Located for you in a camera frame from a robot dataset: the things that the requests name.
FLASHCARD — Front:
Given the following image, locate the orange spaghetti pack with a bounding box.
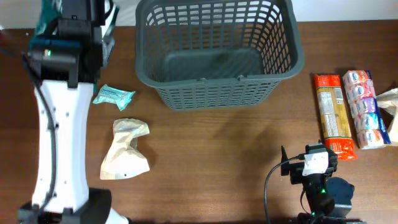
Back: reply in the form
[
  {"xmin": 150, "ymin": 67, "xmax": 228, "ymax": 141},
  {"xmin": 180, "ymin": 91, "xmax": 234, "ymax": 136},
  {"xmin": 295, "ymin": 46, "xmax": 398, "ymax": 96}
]
[{"xmin": 314, "ymin": 74, "xmax": 358, "ymax": 161}]

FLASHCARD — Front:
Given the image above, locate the multicolour tissue multipack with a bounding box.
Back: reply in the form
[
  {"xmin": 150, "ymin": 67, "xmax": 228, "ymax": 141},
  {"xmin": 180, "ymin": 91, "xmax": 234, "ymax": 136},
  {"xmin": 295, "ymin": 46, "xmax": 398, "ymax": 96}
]
[{"xmin": 342, "ymin": 70, "xmax": 391, "ymax": 149}]

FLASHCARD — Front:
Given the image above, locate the right black cable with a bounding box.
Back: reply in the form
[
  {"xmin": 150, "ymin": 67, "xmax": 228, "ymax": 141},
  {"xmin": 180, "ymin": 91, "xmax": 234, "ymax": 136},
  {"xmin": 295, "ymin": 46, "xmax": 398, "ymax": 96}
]
[{"xmin": 264, "ymin": 154, "xmax": 306, "ymax": 224}]

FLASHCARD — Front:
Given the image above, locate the left black cable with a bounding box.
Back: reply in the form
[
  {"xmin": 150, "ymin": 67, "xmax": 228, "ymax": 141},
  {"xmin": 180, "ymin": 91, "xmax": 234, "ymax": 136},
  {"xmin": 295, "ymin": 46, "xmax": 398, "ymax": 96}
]
[{"xmin": 21, "ymin": 52, "xmax": 58, "ymax": 212}]

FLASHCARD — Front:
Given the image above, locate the black cable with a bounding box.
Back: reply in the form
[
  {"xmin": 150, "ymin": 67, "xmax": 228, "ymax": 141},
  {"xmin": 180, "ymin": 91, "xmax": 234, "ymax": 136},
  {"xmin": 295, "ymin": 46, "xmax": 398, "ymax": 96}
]
[
  {"xmin": 264, "ymin": 154, "xmax": 306, "ymax": 224},
  {"xmin": 21, "ymin": 52, "xmax": 58, "ymax": 212}
]

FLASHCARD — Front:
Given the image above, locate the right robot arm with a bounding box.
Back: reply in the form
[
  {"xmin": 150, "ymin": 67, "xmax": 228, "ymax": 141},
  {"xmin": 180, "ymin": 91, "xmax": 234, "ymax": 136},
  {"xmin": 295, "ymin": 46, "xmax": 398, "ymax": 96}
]
[{"xmin": 280, "ymin": 142, "xmax": 365, "ymax": 224}]

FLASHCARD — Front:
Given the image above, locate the grey plastic basket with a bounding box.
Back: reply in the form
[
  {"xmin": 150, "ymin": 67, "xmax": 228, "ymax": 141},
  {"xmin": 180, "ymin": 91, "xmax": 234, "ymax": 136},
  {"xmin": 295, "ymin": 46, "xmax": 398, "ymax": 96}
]
[{"xmin": 136, "ymin": 0, "xmax": 305, "ymax": 111}]

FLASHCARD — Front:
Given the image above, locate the green Nescafe coffee bag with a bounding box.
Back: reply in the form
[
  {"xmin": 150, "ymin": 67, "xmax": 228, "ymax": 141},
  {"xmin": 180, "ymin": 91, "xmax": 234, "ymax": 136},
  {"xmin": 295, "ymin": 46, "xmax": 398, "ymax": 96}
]
[{"xmin": 34, "ymin": 0, "xmax": 119, "ymax": 68}]

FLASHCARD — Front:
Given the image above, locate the beige pouch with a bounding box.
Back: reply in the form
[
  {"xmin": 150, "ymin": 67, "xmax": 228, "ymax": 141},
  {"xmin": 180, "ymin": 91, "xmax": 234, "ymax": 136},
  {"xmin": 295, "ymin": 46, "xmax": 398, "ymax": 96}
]
[
  {"xmin": 99, "ymin": 118, "xmax": 150, "ymax": 180},
  {"xmin": 376, "ymin": 88, "xmax": 397, "ymax": 146}
]

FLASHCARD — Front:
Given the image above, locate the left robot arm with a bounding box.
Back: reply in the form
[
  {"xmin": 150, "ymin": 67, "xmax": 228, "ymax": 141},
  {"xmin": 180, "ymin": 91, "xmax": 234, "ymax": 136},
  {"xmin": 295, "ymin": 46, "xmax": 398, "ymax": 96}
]
[{"xmin": 17, "ymin": 0, "xmax": 129, "ymax": 223}]

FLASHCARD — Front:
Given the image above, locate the teal tissue packet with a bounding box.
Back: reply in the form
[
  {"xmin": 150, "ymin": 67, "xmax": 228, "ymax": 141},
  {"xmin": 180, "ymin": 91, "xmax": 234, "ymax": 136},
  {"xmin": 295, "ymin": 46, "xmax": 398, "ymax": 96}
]
[{"xmin": 93, "ymin": 85, "xmax": 136, "ymax": 111}]

